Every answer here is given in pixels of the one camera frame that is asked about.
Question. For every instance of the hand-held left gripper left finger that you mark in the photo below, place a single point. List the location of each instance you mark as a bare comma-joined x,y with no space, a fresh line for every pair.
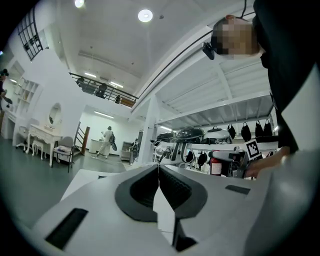
135,197

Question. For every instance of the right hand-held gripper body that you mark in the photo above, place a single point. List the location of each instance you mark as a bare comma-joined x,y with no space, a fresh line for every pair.
240,165

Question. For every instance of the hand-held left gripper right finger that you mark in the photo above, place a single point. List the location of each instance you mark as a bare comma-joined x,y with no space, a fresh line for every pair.
185,197

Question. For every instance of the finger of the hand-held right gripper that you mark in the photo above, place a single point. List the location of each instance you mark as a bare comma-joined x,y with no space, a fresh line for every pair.
225,156

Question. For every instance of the small red object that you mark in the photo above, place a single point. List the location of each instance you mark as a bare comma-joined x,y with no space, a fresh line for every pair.
215,167

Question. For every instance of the person's right forearm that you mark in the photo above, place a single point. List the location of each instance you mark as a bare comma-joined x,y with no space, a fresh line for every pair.
275,157

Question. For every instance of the white shelving unit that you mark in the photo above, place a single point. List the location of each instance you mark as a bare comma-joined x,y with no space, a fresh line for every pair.
240,146

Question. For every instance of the person's right hand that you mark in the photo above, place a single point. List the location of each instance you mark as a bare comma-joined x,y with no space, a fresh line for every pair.
252,170

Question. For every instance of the row of hanging black bags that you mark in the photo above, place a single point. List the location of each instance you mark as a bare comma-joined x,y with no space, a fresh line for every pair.
245,132

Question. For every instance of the black helmet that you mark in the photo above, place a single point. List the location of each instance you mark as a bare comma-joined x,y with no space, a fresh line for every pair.
166,136
190,133

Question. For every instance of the grey shelf cart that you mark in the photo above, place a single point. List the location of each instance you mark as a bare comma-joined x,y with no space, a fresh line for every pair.
126,151

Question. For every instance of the white low cabinet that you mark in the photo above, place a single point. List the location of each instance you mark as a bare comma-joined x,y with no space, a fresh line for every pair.
95,146

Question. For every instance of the white folded cloth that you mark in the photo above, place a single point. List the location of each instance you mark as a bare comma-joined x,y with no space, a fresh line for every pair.
62,149

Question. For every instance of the grey padded chair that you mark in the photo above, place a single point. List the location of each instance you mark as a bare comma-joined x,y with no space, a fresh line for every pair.
66,142

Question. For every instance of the long ceiling strip light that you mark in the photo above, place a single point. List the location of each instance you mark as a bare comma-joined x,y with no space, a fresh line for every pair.
90,74
116,84
103,114

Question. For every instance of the white stool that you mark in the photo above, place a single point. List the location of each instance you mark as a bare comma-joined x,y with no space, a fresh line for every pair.
38,143

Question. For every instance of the black mezzanine railing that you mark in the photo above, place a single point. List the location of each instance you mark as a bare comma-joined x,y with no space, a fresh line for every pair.
112,89
32,41

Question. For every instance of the white dressing table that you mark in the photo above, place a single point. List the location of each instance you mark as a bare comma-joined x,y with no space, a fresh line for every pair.
45,132

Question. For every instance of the white oval mirror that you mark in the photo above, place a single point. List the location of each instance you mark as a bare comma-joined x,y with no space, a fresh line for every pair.
55,113

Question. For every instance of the person's head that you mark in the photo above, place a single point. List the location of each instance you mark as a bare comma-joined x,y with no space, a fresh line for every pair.
237,37

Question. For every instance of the person's black shirt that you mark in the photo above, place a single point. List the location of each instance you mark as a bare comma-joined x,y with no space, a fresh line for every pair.
287,50

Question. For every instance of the white office chair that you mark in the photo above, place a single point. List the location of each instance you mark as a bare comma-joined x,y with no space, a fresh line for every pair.
22,130

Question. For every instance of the white desk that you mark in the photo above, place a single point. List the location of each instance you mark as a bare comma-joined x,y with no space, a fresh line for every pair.
10,122

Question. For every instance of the white cubby shelf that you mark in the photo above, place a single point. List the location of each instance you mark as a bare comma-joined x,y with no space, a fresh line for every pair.
27,97

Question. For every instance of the round ceiling light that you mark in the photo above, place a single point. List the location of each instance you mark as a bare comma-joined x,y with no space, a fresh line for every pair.
79,2
145,15

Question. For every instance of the black staircase wooden post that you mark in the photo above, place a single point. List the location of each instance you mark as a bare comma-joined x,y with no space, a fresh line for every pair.
87,140

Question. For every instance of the black head-worn camera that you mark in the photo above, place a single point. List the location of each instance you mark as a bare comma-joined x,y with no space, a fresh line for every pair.
208,51

